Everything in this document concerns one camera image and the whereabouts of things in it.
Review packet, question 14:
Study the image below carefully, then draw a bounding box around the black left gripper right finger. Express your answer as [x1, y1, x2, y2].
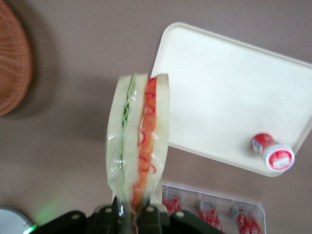
[136, 206, 171, 234]

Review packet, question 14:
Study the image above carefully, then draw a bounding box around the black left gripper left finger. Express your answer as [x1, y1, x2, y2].
[90, 198, 122, 234]

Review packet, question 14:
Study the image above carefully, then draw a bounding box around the sandwich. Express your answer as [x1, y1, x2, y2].
[105, 73, 171, 220]

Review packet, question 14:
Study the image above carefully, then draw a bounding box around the cream plastic tray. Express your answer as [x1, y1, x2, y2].
[150, 22, 312, 177]

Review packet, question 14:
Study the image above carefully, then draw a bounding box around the round brown wicker basket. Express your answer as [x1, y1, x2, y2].
[0, 0, 34, 117]

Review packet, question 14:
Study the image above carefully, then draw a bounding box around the red cola bottle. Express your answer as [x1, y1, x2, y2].
[196, 199, 224, 232]
[162, 189, 182, 215]
[230, 203, 264, 234]

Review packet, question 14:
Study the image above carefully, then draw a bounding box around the clear acrylic bottle rack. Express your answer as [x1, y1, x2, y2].
[160, 180, 265, 234]

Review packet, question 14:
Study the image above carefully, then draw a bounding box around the small red white drink cup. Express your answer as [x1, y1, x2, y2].
[250, 132, 295, 172]

